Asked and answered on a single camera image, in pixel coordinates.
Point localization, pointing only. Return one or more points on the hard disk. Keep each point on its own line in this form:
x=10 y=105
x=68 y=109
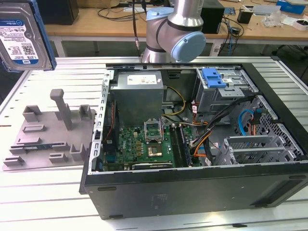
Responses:
x=21 y=36

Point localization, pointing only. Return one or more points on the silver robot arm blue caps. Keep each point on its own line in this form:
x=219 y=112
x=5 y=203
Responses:
x=168 y=31

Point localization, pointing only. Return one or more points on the silver disk bay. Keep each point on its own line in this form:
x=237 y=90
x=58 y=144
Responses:
x=252 y=144

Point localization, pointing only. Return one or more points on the grey power supply unit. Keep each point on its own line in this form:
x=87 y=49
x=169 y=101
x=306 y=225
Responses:
x=137 y=101

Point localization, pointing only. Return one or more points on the green motherboard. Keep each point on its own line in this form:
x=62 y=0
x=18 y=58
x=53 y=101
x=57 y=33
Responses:
x=134 y=144

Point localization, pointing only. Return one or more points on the CPU socket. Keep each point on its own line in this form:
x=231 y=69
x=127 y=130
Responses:
x=155 y=150

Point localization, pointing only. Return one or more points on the black RAM slot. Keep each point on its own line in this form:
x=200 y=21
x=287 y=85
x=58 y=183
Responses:
x=176 y=146

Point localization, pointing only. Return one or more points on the black graphics card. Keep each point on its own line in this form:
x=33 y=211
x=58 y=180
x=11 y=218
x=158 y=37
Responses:
x=151 y=166

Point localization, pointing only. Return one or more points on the silver optical drive cage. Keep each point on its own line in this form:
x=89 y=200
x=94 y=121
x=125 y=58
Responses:
x=216 y=101

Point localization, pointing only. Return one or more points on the blue plastic drive latch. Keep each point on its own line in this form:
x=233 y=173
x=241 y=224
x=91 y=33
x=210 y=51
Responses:
x=213 y=79

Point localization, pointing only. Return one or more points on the black PC case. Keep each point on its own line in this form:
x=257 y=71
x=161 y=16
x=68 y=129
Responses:
x=168 y=192

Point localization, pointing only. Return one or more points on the wooden desk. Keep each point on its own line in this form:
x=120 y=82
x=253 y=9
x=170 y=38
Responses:
x=96 y=24

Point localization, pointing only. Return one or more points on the grey parts rack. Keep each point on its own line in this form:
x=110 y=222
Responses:
x=48 y=144

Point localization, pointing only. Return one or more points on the small black computer tower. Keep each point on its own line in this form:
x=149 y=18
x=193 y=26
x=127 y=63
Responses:
x=214 y=20

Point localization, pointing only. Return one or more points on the bluish RAM stick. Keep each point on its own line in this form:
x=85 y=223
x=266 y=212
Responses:
x=36 y=146

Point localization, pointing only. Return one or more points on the small black box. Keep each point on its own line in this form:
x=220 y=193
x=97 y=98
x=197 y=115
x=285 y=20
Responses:
x=244 y=15

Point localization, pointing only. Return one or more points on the large black computer tower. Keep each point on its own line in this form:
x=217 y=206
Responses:
x=60 y=12

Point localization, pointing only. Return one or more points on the flat white box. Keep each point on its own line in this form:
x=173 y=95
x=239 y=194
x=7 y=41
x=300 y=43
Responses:
x=264 y=10

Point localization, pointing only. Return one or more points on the clear plastic bag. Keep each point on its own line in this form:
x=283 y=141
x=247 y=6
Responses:
x=274 y=18

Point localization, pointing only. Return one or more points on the white box black inlay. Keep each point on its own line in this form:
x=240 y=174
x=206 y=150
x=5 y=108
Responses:
x=300 y=24

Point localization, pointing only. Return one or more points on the blue cardboard box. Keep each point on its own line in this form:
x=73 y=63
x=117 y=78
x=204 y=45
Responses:
x=293 y=6

